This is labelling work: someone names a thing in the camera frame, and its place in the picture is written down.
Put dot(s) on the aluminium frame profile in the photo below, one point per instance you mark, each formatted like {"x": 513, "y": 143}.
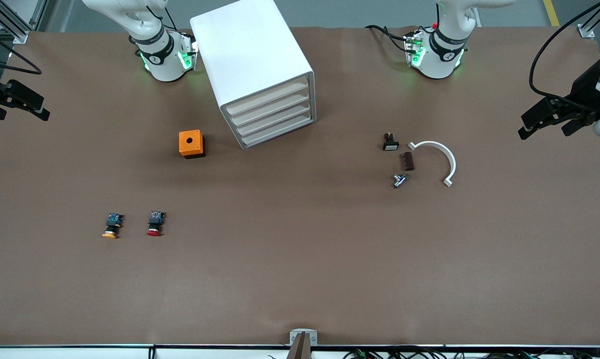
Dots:
{"x": 21, "y": 37}
{"x": 586, "y": 31}

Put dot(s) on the yellow mushroom push button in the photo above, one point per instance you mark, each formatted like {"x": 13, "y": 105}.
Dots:
{"x": 112, "y": 224}

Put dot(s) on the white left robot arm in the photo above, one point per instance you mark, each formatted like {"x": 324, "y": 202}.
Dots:
{"x": 442, "y": 55}

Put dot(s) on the brown terminal block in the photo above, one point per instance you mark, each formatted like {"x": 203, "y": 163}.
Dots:
{"x": 409, "y": 161}

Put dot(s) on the white curved plastic bracket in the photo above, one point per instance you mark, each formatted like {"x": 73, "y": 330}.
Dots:
{"x": 449, "y": 157}

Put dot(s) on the silver metal key switch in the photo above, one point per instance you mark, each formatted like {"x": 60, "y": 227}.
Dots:
{"x": 400, "y": 180}

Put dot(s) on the red mushroom push button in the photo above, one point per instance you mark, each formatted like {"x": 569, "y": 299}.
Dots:
{"x": 155, "y": 223}

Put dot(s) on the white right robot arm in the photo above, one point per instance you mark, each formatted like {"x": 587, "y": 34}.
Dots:
{"x": 162, "y": 55}

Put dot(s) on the brown mounting post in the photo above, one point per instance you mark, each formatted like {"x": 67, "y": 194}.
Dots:
{"x": 300, "y": 350}

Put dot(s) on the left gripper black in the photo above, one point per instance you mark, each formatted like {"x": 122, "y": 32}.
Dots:
{"x": 583, "y": 89}

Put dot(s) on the white drawer cabinet housing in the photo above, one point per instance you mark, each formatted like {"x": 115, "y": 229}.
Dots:
{"x": 245, "y": 45}

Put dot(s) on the black switch with white face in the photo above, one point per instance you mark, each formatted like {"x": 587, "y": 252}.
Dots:
{"x": 390, "y": 143}

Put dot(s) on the orange button enclosure box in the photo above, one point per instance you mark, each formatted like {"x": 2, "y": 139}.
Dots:
{"x": 190, "y": 142}

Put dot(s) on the grey metal mounting bracket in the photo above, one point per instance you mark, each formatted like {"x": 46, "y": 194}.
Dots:
{"x": 294, "y": 335}

